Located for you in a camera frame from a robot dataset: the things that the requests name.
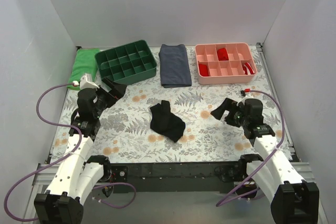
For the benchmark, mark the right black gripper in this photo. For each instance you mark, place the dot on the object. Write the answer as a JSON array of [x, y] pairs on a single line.
[[231, 114]]

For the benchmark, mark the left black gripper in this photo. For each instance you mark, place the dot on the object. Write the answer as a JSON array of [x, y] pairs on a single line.
[[107, 92]]

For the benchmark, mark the black underwear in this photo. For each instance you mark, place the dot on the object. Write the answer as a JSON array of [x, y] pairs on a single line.
[[165, 123]]

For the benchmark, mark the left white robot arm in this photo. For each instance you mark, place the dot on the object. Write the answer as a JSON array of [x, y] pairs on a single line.
[[77, 174]]

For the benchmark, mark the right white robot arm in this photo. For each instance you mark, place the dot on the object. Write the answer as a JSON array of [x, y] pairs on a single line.
[[292, 199]]

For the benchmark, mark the red white striped underwear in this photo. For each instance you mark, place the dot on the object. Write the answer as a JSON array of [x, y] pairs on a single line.
[[247, 68]]

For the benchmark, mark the rolled red underwear left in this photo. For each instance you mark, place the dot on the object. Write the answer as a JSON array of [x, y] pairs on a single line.
[[203, 70]]

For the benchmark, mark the rolled red underwear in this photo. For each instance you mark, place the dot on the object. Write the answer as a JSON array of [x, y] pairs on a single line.
[[203, 70], [222, 54]]

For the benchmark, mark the rolled red underwear top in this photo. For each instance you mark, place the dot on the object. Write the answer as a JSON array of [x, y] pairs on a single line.
[[222, 54]]

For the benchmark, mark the green divided organizer tray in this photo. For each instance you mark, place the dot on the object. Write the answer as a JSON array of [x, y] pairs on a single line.
[[126, 64]]

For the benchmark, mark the folded green towel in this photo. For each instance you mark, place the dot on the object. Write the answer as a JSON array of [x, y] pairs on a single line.
[[84, 63]]

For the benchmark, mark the pink divided organizer tray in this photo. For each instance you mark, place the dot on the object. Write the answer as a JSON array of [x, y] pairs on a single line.
[[224, 72]]

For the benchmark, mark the floral patterned table mat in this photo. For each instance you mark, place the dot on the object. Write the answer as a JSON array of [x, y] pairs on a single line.
[[125, 135]]

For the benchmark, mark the folded grey-blue towel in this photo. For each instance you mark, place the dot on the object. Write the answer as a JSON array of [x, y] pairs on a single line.
[[174, 66]]

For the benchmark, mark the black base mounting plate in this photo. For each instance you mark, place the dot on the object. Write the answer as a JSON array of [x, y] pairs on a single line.
[[179, 177]]

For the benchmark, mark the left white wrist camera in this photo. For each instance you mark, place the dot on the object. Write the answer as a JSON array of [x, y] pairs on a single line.
[[84, 82]]

